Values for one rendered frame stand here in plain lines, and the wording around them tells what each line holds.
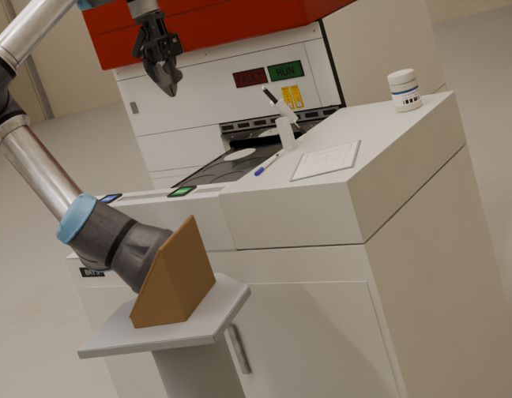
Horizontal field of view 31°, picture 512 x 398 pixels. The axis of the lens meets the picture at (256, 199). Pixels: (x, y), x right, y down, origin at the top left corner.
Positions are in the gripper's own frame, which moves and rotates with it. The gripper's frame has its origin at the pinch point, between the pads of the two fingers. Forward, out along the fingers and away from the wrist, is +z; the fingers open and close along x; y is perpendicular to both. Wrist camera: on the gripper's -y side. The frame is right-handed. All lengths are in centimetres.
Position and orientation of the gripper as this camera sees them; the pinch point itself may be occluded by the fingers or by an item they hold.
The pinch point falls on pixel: (170, 92)
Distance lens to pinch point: 236.1
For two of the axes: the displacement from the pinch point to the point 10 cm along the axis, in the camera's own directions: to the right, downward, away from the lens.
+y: 5.9, -0.3, -8.1
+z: 3.2, 9.3, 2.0
